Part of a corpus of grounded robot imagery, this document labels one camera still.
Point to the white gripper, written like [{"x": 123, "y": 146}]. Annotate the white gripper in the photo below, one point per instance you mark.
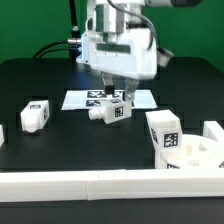
[{"x": 131, "y": 55}]

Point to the white round stool seat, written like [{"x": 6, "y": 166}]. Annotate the white round stool seat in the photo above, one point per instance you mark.
[{"x": 189, "y": 152}]

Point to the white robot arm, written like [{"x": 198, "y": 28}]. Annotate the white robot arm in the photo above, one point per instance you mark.
[{"x": 113, "y": 17}]

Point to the white marker sheet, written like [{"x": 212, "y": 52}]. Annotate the white marker sheet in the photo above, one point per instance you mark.
[{"x": 85, "y": 99}]

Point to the white right fence block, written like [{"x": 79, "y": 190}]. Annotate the white right fence block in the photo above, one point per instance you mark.
[{"x": 213, "y": 131}]

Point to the white fence block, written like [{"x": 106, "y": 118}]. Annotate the white fence block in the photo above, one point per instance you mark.
[
  {"x": 1, "y": 135},
  {"x": 213, "y": 131}
]

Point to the white left fence block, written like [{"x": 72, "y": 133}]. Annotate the white left fence block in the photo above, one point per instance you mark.
[{"x": 1, "y": 135}]

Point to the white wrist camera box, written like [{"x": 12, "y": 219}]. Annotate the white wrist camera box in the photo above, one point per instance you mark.
[{"x": 163, "y": 57}]

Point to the white front fence rail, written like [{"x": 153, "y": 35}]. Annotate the white front fence rail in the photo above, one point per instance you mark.
[{"x": 112, "y": 184}]

